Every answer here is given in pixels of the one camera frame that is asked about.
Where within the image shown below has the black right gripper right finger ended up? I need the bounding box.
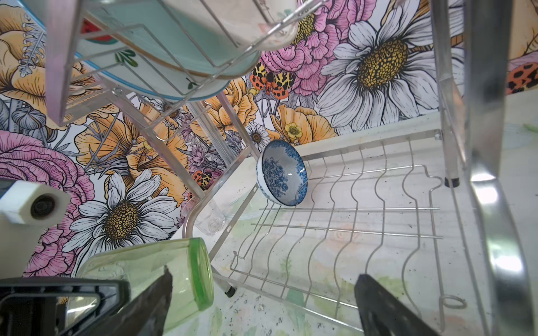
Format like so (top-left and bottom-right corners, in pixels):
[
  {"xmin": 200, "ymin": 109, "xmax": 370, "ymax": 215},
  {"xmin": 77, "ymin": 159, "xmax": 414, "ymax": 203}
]
[{"xmin": 354, "ymin": 274, "xmax": 437, "ymax": 336}]

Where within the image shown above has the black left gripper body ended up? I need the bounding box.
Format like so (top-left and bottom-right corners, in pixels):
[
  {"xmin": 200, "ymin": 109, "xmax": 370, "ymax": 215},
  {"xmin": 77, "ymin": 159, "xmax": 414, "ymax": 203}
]
[{"xmin": 1, "ymin": 277, "xmax": 130, "ymax": 335}]

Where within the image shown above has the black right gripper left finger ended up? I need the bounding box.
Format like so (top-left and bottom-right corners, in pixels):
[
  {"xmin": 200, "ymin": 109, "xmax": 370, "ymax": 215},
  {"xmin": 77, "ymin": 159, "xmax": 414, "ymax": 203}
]
[{"xmin": 81, "ymin": 268, "xmax": 172, "ymax": 335}]

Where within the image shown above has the green plastic tumbler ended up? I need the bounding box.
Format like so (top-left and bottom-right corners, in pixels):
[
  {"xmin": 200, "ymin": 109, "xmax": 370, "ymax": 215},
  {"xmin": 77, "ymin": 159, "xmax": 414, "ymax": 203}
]
[{"xmin": 64, "ymin": 237, "xmax": 215, "ymax": 333}]

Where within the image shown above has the clear plastic tumbler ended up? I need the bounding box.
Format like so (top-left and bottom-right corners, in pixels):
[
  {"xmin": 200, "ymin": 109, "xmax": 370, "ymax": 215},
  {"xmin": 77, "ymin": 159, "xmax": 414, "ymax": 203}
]
[{"xmin": 183, "ymin": 199, "xmax": 226, "ymax": 237}]

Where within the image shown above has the blue white ceramic bowl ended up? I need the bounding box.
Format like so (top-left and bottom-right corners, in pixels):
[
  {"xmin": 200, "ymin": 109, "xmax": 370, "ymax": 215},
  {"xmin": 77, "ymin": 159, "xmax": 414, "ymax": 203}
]
[{"xmin": 256, "ymin": 140, "xmax": 308, "ymax": 207}]

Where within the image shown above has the cream floral plate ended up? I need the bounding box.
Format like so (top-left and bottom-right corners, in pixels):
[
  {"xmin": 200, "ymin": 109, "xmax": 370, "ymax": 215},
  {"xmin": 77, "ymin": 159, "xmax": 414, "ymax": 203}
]
[{"xmin": 166, "ymin": 0, "xmax": 300, "ymax": 51}]

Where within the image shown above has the steel two-tier dish rack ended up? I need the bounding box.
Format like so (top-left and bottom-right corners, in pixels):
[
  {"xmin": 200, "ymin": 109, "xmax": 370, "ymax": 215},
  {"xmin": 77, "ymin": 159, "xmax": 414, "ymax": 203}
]
[{"xmin": 25, "ymin": 1, "xmax": 537, "ymax": 335}]

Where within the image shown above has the white plate red pattern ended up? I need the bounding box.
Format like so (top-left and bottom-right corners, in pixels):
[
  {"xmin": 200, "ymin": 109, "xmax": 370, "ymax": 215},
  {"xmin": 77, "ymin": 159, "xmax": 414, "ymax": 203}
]
[{"xmin": 16, "ymin": 0, "xmax": 230, "ymax": 102}]

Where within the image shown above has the pale green plate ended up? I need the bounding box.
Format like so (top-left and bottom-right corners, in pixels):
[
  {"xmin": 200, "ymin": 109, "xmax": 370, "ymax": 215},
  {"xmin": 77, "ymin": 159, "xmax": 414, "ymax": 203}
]
[{"xmin": 86, "ymin": 1, "xmax": 261, "ymax": 79}]

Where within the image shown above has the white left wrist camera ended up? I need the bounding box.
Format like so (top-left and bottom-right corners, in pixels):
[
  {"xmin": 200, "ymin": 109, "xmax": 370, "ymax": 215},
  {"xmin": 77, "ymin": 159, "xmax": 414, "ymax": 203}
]
[{"xmin": 1, "ymin": 178, "xmax": 71, "ymax": 279}]

